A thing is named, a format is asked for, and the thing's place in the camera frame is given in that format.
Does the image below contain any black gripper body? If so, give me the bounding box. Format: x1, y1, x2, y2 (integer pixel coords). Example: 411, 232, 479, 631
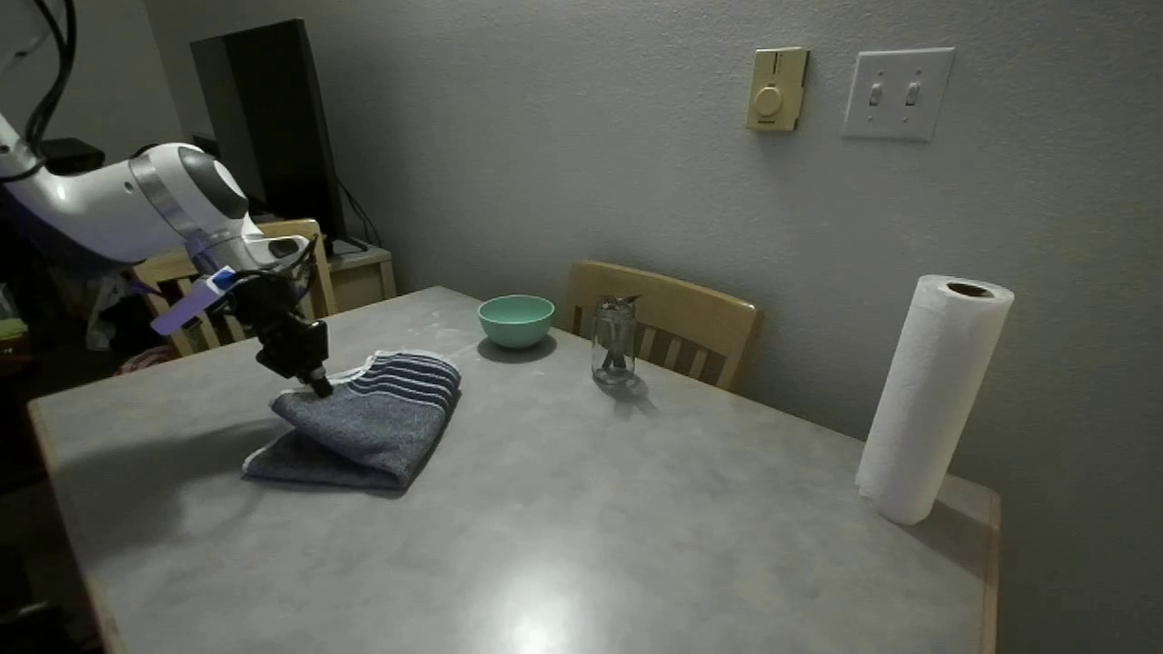
237, 243, 334, 383

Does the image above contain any dark flat screen panel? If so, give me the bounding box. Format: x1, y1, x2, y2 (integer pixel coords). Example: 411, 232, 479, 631
189, 16, 345, 247

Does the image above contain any clear glass figurine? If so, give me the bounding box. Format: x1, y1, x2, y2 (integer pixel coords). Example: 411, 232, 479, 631
589, 291, 647, 398

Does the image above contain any teal bowl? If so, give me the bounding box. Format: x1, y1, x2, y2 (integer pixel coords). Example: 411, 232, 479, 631
472, 291, 561, 358

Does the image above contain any beige wall thermostat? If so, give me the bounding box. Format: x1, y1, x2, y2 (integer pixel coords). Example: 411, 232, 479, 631
747, 43, 815, 138

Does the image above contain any white double light switch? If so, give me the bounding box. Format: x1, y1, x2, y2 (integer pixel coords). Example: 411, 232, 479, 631
840, 43, 958, 146

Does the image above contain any white paper towel roll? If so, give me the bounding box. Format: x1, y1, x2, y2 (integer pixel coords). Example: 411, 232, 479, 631
856, 272, 1017, 528

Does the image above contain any small beige side cabinet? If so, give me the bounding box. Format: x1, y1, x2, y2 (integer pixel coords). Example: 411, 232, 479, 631
324, 237, 399, 312

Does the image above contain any purple wrist camera box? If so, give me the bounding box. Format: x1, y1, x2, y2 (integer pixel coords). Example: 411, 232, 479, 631
148, 263, 239, 343

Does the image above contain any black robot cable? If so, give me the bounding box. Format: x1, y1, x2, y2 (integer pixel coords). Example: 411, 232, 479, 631
19, 0, 80, 152

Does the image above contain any blue-grey striped towel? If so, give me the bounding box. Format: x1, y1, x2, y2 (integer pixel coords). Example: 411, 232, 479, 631
237, 347, 466, 498

